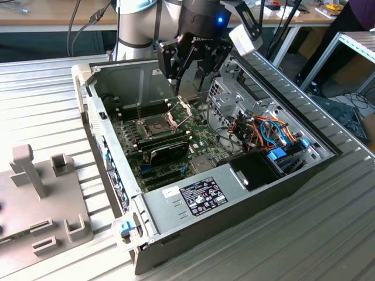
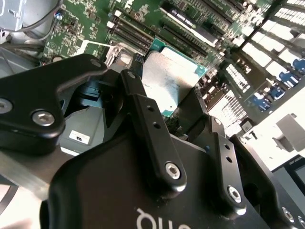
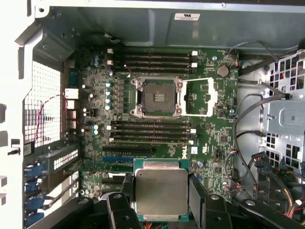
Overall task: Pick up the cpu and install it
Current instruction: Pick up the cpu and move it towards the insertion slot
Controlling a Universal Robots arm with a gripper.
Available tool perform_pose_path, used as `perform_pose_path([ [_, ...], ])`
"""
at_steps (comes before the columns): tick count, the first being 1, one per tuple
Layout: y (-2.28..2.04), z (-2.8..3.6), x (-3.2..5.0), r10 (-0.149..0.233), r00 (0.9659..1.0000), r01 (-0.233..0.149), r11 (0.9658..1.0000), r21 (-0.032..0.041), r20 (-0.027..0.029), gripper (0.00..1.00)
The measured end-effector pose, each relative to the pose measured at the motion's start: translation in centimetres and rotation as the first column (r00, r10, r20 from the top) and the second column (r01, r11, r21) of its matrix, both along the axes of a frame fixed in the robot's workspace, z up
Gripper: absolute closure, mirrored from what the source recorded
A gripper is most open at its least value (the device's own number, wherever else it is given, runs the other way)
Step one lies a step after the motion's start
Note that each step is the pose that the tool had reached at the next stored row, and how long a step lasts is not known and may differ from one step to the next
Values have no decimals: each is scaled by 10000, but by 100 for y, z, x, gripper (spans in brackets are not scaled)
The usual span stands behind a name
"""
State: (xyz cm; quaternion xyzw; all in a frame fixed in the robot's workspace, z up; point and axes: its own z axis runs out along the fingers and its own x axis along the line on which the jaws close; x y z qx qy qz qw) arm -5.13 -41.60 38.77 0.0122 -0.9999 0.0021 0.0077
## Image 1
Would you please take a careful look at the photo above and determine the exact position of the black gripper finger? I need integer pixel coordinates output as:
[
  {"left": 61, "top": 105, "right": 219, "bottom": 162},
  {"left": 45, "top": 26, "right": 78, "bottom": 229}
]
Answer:
[
  {"left": 155, "top": 39, "right": 193, "bottom": 94},
  {"left": 199, "top": 43, "right": 234, "bottom": 92}
]

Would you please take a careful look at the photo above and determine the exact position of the silver CPU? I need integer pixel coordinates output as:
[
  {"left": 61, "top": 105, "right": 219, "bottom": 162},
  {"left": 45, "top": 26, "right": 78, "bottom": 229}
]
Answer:
[{"left": 178, "top": 80, "right": 203, "bottom": 102}]

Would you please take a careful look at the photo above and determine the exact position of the silver metal drive cage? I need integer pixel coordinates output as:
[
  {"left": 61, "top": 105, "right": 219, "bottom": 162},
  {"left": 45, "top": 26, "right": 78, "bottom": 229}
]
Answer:
[{"left": 206, "top": 76, "right": 251, "bottom": 131}]

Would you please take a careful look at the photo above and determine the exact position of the white box on desk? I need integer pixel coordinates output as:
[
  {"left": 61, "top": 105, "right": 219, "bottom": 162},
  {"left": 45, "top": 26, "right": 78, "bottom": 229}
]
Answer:
[{"left": 263, "top": 4, "right": 301, "bottom": 19}]

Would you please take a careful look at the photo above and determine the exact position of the black tripod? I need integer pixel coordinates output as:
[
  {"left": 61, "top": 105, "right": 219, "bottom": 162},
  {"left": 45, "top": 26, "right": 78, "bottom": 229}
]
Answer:
[{"left": 266, "top": 0, "right": 302, "bottom": 59}]

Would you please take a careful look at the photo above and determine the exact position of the black RAM stick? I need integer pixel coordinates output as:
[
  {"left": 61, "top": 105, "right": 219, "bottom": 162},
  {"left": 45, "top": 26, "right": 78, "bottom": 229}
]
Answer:
[
  {"left": 139, "top": 134, "right": 190, "bottom": 151},
  {"left": 135, "top": 130, "right": 188, "bottom": 147}
]

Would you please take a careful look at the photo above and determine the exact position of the green motherboard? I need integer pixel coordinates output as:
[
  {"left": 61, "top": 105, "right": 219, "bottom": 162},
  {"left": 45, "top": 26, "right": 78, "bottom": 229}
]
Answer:
[{"left": 110, "top": 96, "right": 232, "bottom": 194}]

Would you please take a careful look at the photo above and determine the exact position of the cardboard box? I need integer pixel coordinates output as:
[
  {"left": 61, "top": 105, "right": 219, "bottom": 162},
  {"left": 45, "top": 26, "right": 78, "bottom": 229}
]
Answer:
[
  {"left": 362, "top": 112, "right": 375, "bottom": 144},
  {"left": 330, "top": 55, "right": 371, "bottom": 85},
  {"left": 297, "top": 28, "right": 323, "bottom": 61}
]

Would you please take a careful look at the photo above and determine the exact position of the black graphics card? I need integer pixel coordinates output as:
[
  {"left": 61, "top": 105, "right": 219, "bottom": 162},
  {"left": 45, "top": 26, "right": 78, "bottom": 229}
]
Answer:
[{"left": 144, "top": 142, "right": 190, "bottom": 168}]

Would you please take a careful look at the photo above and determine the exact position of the grey chipset heatsink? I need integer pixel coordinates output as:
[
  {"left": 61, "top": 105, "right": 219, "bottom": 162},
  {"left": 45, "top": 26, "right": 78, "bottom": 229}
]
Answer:
[{"left": 192, "top": 156, "right": 214, "bottom": 174}]

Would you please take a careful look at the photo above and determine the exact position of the blue disk carrier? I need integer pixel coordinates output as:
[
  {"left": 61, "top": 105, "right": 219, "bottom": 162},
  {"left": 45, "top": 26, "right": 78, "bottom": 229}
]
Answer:
[{"left": 267, "top": 139, "right": 312, "bottom": 177}]

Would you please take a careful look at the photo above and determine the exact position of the black expansion slot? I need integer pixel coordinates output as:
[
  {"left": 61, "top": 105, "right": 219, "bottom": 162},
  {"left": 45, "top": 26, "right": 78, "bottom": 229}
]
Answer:
[
  {"left": 142, "top": 167, "right": 182, "bottom": 181},
  {"left": 145, "top": 174, "right": 185, "bottom": 189}
]

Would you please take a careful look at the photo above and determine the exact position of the yellow item on desk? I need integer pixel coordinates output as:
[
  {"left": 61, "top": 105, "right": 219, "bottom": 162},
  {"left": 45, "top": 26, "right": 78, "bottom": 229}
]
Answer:
[{"left": 324, "top": 3, "right": 351, "bottom": 13}]

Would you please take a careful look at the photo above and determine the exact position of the dark panel on floor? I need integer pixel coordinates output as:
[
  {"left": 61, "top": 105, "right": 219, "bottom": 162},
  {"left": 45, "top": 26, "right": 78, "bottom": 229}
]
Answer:
[{"left": 310, "top": 95, "right": 369, "bottom": 143}]

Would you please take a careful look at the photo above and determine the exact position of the wooden desk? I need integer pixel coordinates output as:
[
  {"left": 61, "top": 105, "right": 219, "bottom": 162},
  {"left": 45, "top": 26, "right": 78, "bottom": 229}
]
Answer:
[{"left": 0, "top": 0, "right": 352, "bottom": 33}]

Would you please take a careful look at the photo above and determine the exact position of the person in purple top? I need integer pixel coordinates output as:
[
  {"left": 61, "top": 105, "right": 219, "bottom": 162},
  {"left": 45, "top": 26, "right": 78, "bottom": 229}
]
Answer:
[{"left": 294, "top": 0, "right": 375, "bottom": 85}]

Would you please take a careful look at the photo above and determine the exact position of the grey power supply unit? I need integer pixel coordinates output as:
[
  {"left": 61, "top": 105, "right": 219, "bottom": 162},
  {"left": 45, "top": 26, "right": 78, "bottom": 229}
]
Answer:
[{"left": 142, "top": 162, "right": 250, "bottom": 235}]

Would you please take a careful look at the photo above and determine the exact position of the blue case latch tab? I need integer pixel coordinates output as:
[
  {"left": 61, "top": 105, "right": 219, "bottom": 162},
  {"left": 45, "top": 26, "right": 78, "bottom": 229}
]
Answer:
[{"left": 118, "top": 221, "right": 133, "bottom": 237}]

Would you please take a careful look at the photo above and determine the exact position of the grey PC case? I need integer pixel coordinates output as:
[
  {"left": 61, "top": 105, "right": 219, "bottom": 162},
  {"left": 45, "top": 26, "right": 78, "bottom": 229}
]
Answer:
[{"left": 71, "top": 43, "right": 343, "bottom": 276}]

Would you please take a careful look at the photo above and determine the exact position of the grey parts rack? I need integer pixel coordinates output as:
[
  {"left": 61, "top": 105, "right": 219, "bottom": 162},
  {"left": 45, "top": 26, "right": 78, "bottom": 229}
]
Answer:
[{"left": 0, "top": 143, "right": 94, "bottom": 273}]

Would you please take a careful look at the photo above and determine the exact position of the silver metal bracket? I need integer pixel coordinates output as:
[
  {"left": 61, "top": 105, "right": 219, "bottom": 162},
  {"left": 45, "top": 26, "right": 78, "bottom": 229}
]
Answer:
[{"left": 222, "top": 55, "right": 246, "bottom": 84}]

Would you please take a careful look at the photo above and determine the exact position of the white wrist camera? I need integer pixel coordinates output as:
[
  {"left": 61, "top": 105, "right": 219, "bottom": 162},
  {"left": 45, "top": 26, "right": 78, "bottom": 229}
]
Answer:
[{"left": 228, "top": 24, "right": 264, "bottom": 57}]

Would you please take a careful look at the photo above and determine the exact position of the black camera bracket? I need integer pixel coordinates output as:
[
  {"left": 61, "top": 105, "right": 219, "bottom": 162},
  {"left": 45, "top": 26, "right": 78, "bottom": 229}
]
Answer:
[{"left": 219, "top": 0, "right": 262, "bottom": 40}]

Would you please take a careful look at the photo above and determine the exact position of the black internal cable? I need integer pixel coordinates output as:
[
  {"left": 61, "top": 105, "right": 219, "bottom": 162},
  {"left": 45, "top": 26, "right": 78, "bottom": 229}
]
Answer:
[{"left": 204, "top": 98, "right": 246, "bottom": 155}]

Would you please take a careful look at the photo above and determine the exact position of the grey cable with connector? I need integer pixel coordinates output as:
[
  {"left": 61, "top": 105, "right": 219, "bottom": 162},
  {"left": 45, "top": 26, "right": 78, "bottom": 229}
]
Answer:
[{"left": 66, "top": 0, "right": 114, "bottom": 56}]

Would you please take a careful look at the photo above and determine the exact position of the blue data cable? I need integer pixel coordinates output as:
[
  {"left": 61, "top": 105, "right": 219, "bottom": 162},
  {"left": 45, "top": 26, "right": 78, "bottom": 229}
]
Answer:
[{"left": 260, "top": 119, "right": 287, "bottom": 149}]

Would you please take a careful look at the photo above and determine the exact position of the orange red wire bundle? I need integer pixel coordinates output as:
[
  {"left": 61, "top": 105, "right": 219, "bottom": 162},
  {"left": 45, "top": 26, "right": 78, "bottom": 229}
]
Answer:
[{"left": 228, "top": 115, "right": 302, "bottom": 153}]

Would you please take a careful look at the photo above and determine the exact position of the aluminium frame table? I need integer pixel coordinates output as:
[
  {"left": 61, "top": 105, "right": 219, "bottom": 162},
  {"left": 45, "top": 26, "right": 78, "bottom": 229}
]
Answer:
[{"left": 300, "top": 30, "right": 375, "bottom": 99}]

